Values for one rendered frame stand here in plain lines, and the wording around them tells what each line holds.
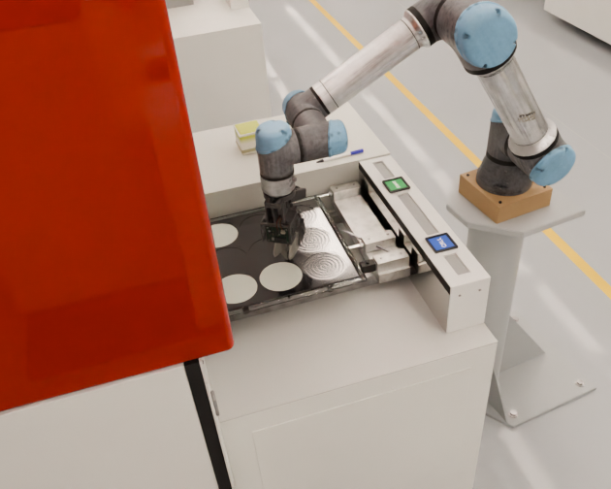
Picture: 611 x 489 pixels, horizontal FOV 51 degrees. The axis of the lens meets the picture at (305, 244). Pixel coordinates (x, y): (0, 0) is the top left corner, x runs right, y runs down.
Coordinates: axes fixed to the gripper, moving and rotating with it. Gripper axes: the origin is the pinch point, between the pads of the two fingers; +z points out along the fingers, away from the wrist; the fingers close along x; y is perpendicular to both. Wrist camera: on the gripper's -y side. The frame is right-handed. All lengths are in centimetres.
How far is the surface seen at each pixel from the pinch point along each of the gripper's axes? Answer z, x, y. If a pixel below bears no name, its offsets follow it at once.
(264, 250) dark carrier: 1.3, -7.0, -1.2
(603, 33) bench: 78, 111, -362
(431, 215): -4.8, 31.9, -14.8
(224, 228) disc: 1.3, -20.3, -8.0
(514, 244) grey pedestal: 21, 54, -40
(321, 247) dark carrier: 1.3, 6.6, -5.1
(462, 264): -4.3, 40.7, 1.4
